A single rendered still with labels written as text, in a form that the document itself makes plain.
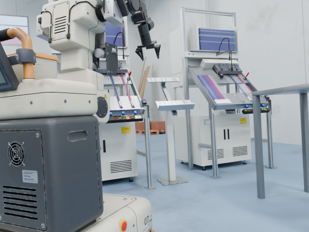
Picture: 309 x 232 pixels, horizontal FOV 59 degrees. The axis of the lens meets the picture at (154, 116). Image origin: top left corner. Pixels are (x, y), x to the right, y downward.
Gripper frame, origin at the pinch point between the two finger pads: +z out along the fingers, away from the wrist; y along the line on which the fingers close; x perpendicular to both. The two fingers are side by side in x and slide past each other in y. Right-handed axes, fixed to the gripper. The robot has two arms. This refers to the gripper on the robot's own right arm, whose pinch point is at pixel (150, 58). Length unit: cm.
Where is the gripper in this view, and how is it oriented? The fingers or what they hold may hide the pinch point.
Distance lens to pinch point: 163.3
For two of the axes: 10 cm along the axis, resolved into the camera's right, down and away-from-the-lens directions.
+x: -2.8, 5.3, -8.0
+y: -9.3, 0.4, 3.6
